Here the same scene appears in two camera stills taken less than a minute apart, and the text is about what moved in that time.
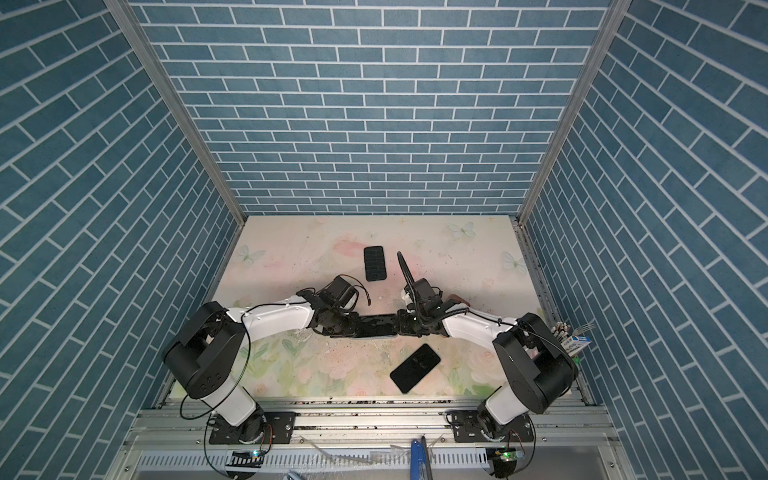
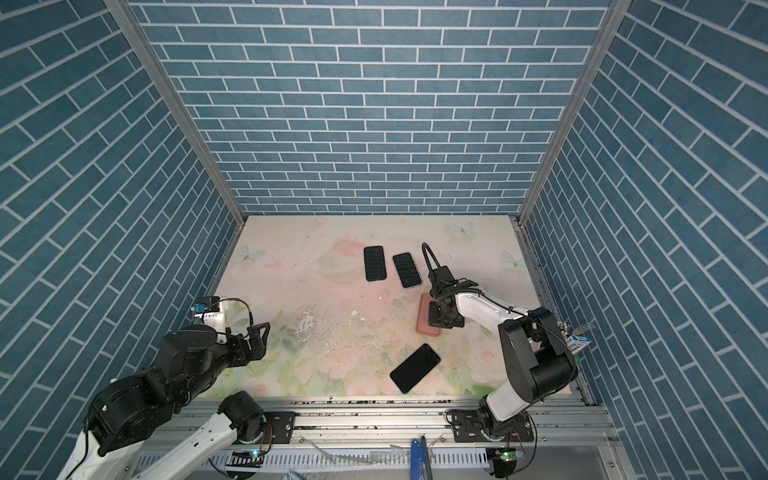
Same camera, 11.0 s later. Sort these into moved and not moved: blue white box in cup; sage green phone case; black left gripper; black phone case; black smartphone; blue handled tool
Moved: sage green phone case; black left gripper
Not moved: blue handled tool; black smartphone; black phone case; blue white box in cup
